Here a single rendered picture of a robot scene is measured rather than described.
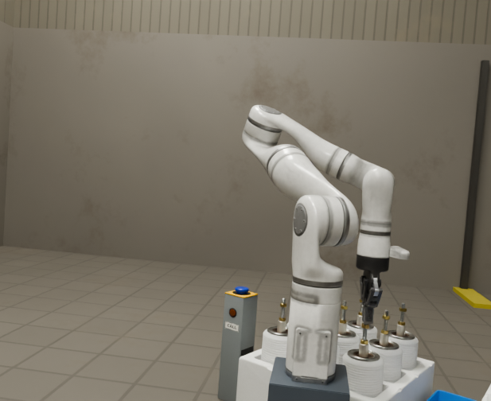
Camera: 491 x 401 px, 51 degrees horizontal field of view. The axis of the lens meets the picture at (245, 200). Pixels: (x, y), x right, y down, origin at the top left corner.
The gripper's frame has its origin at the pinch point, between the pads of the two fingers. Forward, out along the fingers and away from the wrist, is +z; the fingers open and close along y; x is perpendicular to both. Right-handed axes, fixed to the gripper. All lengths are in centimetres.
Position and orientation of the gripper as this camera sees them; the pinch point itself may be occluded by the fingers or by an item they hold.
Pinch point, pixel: (368, 314)
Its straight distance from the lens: 127.4
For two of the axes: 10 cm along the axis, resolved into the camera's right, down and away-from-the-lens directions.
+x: 10.0, 0.7, -0.1
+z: -0.7, 10.0, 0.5
